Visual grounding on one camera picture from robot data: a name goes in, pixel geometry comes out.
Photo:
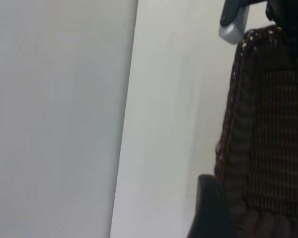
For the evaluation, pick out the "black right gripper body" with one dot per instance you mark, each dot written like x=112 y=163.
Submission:
x=293 y=15

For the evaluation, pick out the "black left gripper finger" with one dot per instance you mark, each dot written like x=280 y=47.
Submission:
x=211 y=210

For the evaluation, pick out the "dark brown woven wicker basket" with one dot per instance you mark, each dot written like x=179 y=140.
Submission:
x=275 y=136

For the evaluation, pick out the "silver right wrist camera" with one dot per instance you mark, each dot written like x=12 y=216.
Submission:
x=232 y=33

